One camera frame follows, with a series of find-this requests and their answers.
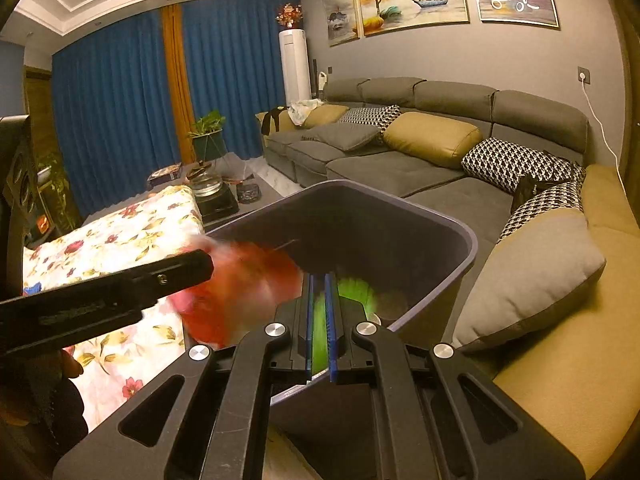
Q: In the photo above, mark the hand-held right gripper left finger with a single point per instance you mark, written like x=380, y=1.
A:
x=310, y=332

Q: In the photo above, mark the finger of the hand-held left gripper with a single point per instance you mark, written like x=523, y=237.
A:
x=125, y=280

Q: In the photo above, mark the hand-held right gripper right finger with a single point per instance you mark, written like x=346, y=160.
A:
x=331, y=332

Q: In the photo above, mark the green foam net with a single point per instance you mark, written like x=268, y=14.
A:
x=357, y=292

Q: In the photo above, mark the red and white plastic bag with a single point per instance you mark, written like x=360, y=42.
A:
x=235, y=290

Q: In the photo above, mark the grey plastic bin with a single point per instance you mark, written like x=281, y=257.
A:
x=375, y=230

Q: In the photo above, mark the person's left hand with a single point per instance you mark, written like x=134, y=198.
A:
x=71, y=364

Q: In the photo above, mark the trailing potted plant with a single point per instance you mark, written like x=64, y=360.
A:
x=52, y=180

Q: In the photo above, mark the floral blanket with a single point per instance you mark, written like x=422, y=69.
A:
x=100, y=240

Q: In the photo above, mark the stack of books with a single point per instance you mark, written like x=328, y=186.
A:
x=165, y=173

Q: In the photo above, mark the wide blue curtain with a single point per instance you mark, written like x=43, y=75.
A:
x=115, y=110

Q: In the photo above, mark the glass kettle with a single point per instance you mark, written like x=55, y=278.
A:
x=206, y=184

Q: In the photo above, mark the dark ashtray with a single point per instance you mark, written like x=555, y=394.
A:
x=248, y=193

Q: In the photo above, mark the grey sectional sofa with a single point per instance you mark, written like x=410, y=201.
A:
x=380, y=170

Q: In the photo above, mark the green potted plant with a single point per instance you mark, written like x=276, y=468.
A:
x=207, y=130

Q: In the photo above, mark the orange curtain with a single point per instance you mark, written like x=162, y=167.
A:
x=177, y=85

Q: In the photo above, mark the flat grey cushion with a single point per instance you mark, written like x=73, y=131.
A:
x=345, y=135

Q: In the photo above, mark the grey and mustard cushion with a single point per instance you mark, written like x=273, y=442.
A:
x=530, y=280

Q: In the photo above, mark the small mustard cushion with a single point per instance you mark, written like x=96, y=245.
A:
x=325, y=115

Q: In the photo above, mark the large mustard cushion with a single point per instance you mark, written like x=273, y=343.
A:
x=432, y=137

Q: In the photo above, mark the small houndstooth cushion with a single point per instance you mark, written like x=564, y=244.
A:
x=370, y=115

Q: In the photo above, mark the white cloth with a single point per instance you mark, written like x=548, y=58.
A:
x=306, y=110

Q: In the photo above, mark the narrow blue curtain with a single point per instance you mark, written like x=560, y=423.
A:
x=240, y=70

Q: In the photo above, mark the mustard sofa cover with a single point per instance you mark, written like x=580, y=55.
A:
x=575, y=360

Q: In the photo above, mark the dark pouch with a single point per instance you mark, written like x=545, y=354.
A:
x=530, y=187

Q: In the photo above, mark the houndstooth and mustard cushion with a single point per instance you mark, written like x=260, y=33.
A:
x=545, y=205

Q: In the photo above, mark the large houndstooth cushion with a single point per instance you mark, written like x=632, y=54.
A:
x=515, y=162

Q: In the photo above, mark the small white appliance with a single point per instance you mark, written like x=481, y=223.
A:
x=323, y=80

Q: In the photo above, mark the white standing air conditioner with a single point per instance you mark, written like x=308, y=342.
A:
x=295, y=67

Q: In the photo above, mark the artificial flower arrangement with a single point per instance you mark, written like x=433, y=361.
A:
x=289, y=16

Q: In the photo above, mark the grey landscape painting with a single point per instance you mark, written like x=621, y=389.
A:
x=341, y=12

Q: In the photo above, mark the wall socket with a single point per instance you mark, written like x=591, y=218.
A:
x=584, y=75

